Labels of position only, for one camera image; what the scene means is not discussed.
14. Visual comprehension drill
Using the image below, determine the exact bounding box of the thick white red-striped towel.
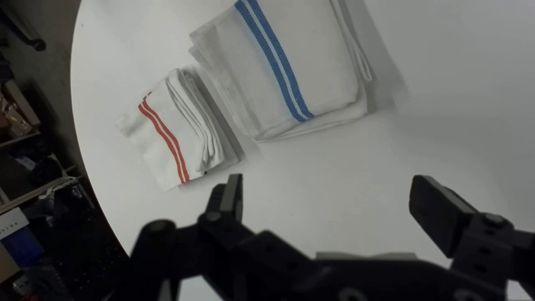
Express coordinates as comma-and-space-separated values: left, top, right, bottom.
116, 67, 248, 193

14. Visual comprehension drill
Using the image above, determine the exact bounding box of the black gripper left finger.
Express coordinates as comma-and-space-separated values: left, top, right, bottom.
199, 173, 248, 231

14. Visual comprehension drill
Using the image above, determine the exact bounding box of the white towel with blue stripes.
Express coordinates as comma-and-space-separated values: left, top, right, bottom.
187, 0, 406, 142

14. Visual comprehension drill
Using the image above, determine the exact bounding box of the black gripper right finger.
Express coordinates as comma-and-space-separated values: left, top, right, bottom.
408, 174, 515, 275

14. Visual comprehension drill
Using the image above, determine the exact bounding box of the wooden shelf unit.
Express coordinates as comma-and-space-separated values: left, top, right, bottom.
0, 77, 90, 224

